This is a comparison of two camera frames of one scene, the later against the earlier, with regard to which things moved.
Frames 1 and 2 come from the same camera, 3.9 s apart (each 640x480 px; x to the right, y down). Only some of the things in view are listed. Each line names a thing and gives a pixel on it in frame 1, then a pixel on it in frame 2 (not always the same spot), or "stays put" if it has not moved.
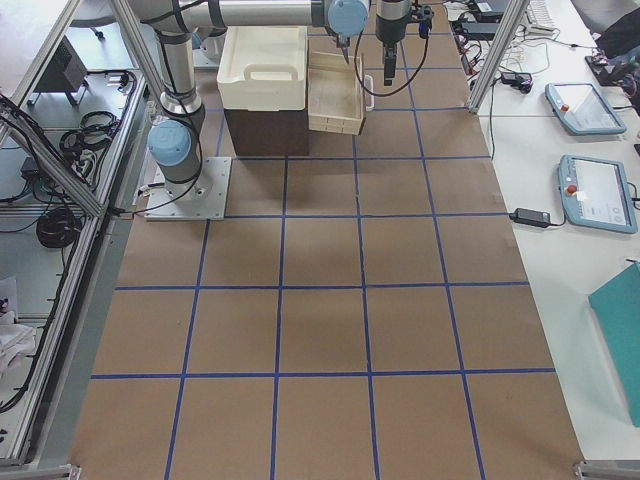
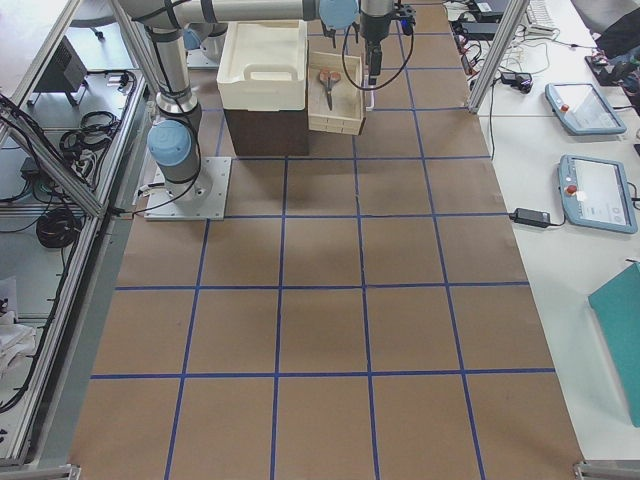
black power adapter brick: (536, 218) stays put
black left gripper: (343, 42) -> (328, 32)
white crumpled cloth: (17, 340) stays put
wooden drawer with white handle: (338, 93) stays put
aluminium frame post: (516, 13) stays put
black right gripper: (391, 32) -> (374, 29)
